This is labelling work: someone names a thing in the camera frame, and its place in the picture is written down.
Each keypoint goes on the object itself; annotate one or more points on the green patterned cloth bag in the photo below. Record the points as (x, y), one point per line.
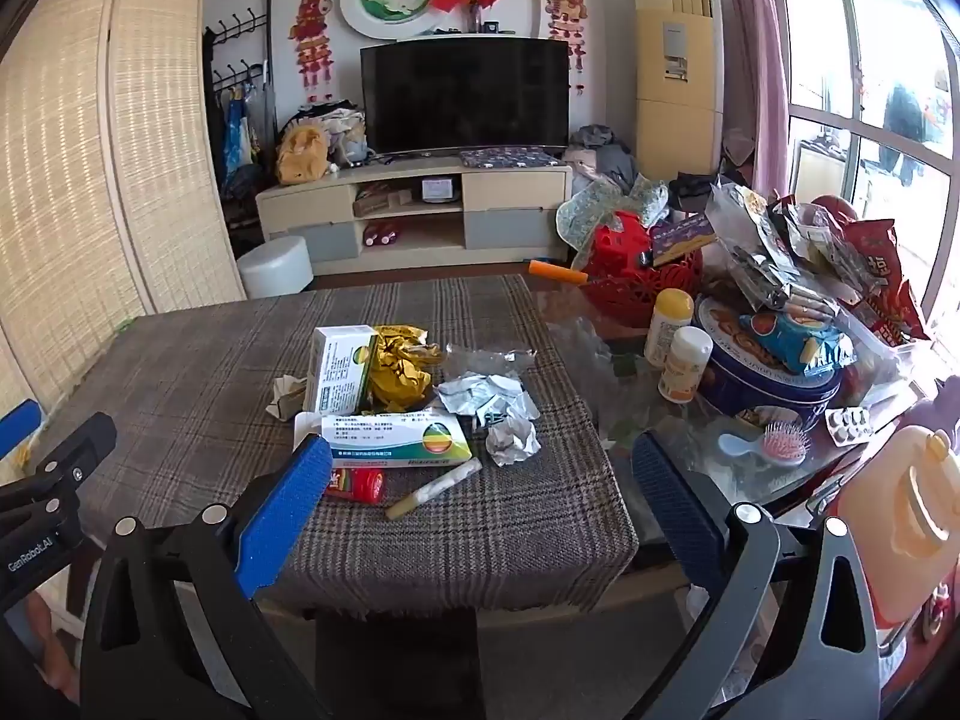
(600, 214)

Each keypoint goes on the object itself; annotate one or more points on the grey clothing pile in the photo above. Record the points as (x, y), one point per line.
(600, 154)

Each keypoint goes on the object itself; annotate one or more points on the yellow crumpled wrapper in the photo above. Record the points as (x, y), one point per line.
(401, 375)

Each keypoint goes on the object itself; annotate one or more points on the clear plastic wrapper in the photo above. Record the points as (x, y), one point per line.
(487, 356)

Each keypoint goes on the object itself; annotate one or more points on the red toy car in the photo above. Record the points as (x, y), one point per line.
(379, 235)

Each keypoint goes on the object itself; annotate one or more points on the pile of silver snack packets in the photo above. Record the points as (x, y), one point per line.
(757, 255)

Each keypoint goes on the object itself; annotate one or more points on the crumpled white paper ball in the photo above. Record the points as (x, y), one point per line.
(514, 442)

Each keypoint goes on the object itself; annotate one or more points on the beige floor air conditioner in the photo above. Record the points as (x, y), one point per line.
(679, 52)

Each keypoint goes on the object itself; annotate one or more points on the patterned flat cushion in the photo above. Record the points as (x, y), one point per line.
(510, 157)

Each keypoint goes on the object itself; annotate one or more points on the long white green medicine box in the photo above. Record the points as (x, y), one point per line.
(390, 442)

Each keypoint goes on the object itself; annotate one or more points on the white bottle yellow cap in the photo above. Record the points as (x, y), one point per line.
(667, 330)
(684, 367)

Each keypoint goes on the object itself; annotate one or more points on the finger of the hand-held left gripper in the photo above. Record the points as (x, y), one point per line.
(19, 426)
(79, 450)

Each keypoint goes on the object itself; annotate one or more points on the white round stool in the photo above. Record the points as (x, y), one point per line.
(274, 266)

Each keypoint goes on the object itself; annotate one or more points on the blue hanging bag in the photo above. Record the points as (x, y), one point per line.
(236, 139)

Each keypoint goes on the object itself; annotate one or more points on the red snack bag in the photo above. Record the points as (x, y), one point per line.
(885, 270)

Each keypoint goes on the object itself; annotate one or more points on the small red packet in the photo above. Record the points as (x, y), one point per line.
(364, 485)

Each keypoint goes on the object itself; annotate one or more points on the black television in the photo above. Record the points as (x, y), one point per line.
(465, 97)

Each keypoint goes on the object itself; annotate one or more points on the window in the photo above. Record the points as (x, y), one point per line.
(862, 90)

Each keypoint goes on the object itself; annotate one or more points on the bamboo folding screen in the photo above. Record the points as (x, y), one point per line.
(112, 165)

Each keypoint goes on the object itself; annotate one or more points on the beige grey television cabinet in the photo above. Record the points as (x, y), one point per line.
(315, 202)

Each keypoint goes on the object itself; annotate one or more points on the black coat rack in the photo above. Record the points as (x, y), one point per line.
(240, 37)

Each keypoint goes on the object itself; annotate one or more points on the yellow plush toy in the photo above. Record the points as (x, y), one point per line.
(300, 154)

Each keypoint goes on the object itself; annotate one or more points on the pink curtain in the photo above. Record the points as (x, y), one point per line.
(761, 52)

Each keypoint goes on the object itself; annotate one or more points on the purple box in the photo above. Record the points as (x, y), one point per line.
(682, 240)

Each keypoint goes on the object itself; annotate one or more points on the pink hairbrush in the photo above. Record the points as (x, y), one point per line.
(780, 446)

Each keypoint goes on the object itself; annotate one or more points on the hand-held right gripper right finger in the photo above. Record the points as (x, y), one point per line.
(675, 510)

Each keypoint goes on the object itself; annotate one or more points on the red hanging wall decoration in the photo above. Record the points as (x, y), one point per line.
(566, 7)
(311, 37)

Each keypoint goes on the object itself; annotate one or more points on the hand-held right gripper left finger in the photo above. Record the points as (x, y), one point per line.
(281, 517)

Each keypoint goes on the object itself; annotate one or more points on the black cloth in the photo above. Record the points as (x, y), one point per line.
(694, 191)

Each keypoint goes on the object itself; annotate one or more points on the orange plastic jug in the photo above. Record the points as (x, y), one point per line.
(900, 525)

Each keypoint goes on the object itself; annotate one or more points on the crumpled silver foil packet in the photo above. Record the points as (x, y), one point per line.
(480, 394)

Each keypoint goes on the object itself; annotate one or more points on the small white green medicine box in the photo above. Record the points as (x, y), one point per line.
(337, 367)

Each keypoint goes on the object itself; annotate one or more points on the blue snack packet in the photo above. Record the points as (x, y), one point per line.
(757, 390)
(795, 345)

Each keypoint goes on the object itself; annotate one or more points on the silver pill blister pack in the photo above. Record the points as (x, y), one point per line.
(849, 424)

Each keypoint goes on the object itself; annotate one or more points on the rolled paper stick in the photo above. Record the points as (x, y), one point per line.
(435, 487)

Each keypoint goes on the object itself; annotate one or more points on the grey plaid tablecloth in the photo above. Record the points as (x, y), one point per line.
(187, 390)

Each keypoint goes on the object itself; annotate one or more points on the beige crumpled paper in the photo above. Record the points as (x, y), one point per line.
(289, 397)

